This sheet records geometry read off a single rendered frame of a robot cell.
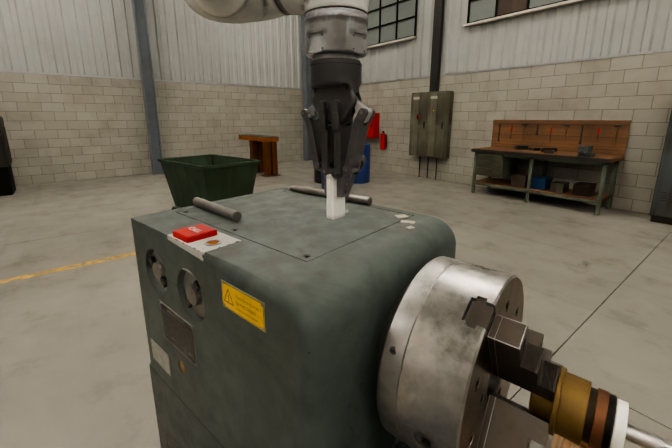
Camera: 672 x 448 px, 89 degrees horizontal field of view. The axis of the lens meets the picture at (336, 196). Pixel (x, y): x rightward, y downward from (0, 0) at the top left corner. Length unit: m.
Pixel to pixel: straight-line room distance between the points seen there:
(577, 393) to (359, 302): 0.31
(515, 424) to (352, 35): 0.59
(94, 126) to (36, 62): 1.63
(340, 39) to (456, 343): 0.43
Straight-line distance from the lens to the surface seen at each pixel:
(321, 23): 0.50
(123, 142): 10.32
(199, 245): 0.66
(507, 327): 0.54
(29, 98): 10.25
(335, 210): 0.54
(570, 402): 0.61
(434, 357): 0.52
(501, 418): 0.65
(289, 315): 0.47
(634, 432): 0.65
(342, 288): 0.51
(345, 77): 0.50
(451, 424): 0.54
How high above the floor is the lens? 1.48
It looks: 13 degrees down
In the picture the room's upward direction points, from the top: straight up
